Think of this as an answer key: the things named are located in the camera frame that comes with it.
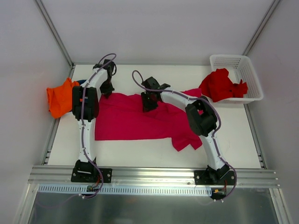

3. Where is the navy blue t shirt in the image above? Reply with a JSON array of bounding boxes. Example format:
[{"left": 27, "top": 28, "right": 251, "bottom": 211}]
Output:
[{"left": 75, "top": 79, "right": 86, "bottom": 85}]

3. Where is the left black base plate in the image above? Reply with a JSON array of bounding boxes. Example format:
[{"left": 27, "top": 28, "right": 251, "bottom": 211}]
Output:
[{"left": 71, "top": 167, "right": 112, "bottom": 183}]

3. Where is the white plastic basket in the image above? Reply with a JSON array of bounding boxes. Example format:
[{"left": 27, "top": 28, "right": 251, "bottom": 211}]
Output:
[{"left": 209, "top": 54, "right": 263, "bottom": 104}]

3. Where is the red t shirt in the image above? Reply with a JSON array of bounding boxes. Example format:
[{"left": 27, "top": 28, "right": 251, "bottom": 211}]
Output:
[{"left": 199, "top": 68, "right": 248, "bottom": 102}]

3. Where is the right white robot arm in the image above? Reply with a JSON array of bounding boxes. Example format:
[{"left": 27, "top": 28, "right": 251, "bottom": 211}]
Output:
[{"left": 140, "top": 77, "right": 230, "bottom": 185}]

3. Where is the magenta t shirt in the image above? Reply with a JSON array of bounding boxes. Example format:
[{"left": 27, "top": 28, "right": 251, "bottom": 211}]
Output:
[{"left": 94, "top": 93, "right": 202, "bottom": 152}]

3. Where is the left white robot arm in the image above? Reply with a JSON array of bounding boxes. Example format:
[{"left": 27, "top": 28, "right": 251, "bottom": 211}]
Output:
[{"left": 71, "top": 59, "right": 117, "bottom": 183}]

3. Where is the orange t shirt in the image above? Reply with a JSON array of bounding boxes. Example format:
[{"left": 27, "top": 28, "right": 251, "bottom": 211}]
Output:
[{"left": 46, "top": 78, "right": 77, "bottom": 119}]

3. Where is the white slotted cable duct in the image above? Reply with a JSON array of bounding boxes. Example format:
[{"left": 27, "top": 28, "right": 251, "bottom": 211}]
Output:
[{"left": 38, "top": 184, "right": 212, "bottom": 197}]

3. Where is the aluminium mounting rail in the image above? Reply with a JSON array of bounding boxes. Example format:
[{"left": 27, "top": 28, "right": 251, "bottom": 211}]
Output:
[{"left": 28, "top": 165, "right": 281, "bottom": 188}]

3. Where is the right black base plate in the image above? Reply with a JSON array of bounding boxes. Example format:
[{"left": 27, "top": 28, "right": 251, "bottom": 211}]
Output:
[{"left": 194, "top": 170, "right": 237, "bottom": 186}]

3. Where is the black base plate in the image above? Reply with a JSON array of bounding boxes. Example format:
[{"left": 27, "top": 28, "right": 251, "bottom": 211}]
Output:
[
  {"left": 71, "top": 167, "right": 112, "bottom": 183},
  {"left": 194, "top": 170, "right": 237, "bottom": 186}
]

